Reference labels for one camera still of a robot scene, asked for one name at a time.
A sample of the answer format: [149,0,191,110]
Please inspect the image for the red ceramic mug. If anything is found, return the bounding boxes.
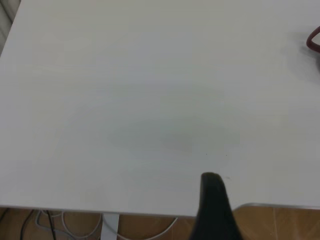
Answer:
[306,24,320,55]

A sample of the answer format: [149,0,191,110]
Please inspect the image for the white table leg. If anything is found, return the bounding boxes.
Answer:
[100,213,120,240]

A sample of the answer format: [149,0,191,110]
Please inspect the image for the beige pleated curtain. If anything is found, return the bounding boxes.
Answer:
[0,0,25,52]

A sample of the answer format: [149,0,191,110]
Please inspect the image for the white cable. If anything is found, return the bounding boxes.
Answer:
[61,211,179,240]

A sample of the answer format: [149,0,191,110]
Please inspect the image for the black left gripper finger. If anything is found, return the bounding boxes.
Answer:
[188,171,247,240]

